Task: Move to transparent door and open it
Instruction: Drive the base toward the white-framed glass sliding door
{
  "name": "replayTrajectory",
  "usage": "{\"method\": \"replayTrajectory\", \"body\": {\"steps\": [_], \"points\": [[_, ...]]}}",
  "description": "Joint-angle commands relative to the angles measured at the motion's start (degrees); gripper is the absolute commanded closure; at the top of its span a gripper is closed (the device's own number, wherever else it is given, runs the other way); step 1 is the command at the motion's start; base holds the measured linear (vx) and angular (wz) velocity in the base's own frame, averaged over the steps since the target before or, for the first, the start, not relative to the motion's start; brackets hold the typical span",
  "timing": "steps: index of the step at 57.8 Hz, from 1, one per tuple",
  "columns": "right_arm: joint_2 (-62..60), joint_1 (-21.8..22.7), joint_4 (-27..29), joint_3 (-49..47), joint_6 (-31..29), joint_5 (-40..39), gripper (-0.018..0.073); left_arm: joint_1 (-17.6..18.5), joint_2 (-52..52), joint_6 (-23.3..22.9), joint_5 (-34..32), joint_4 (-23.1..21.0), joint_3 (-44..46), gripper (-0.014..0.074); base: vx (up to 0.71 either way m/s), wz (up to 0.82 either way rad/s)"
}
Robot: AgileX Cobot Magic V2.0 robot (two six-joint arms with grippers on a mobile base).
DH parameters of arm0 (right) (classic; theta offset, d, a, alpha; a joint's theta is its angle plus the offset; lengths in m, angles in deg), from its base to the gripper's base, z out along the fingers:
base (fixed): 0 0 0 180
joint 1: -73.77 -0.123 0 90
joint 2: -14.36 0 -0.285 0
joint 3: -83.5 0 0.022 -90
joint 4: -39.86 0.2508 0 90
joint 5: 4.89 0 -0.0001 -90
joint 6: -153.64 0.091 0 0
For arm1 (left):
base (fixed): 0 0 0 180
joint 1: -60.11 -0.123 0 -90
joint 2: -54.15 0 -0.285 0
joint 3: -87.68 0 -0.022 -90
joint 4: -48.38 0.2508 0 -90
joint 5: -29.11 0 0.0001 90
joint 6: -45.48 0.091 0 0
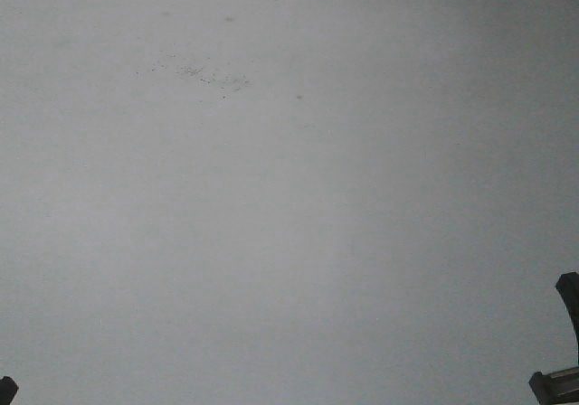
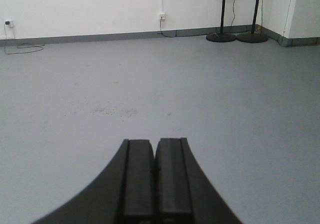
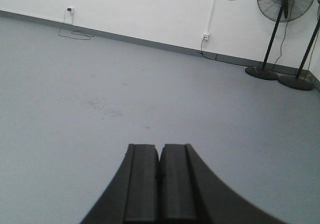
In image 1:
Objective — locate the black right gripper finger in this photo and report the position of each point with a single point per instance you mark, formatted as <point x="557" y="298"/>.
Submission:
<point x="559" y="387"/>
<point x="567" y="287"/>

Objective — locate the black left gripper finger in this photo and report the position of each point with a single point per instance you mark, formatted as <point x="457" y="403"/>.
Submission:
<point x="8" y="390"/>

